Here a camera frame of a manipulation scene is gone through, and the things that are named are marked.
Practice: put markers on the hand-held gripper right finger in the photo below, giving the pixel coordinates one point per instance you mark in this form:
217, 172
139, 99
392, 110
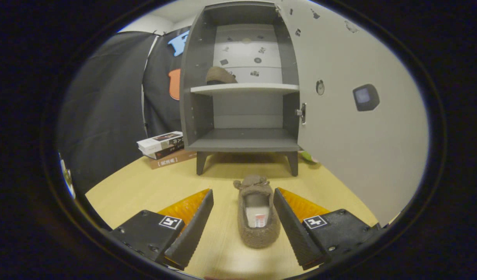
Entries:
296, 233

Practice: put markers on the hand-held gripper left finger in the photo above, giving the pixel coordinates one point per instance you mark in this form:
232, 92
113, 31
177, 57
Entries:
191, 233

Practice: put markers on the brown fuzzy shoe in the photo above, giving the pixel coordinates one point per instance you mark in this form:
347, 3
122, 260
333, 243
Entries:
219, 74
257, 238

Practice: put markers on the white shoe cabinet door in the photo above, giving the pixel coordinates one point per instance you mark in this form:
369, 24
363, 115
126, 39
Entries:
359, 155

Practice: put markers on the grey shoe cabinet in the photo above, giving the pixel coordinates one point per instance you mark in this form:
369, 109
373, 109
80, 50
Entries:
242, 144

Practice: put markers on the brown book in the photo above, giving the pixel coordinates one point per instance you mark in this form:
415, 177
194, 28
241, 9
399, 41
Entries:
172, 160

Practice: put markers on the pink and green plush toy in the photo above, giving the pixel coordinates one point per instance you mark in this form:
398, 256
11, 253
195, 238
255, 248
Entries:
307, 156

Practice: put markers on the black book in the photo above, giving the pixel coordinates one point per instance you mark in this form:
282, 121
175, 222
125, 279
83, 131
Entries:
168, 151

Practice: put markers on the black backdrop cloth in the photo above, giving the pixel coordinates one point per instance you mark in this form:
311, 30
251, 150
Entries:
106, 109

